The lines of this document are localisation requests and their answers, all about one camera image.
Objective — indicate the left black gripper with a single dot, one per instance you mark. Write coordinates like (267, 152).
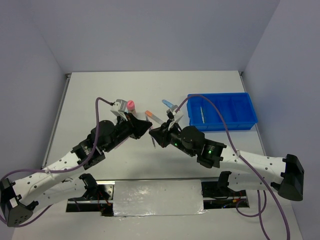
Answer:
(137, 127)

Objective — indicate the pink capped glue bottle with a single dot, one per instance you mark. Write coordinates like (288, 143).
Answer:
(131, 108)

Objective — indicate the orange capped clear tube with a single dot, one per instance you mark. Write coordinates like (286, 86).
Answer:
(153, 117)

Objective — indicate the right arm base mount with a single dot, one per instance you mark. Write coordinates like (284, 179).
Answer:
(216, 198)

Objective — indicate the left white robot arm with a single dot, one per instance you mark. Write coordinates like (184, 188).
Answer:
(67, 177)

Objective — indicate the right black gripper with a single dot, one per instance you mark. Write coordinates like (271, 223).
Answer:
(161, 134)

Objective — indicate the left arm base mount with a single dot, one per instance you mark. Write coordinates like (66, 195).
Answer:
(97, 198)

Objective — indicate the blue divided plastic bin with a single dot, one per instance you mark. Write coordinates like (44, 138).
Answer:
(233, 109)

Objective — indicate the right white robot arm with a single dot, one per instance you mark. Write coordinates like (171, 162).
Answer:
(239, 170)

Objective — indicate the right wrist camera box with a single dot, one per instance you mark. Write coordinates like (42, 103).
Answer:
(174, 115)

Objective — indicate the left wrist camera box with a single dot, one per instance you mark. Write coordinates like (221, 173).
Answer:
(119, 106)

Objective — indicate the thin white pen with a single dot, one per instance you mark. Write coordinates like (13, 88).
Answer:
(150, 128)

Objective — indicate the light blue eraser stick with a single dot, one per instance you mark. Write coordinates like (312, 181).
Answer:
(167, 103)

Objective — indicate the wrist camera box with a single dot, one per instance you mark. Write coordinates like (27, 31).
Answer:
(174, 115)
(119, 106)

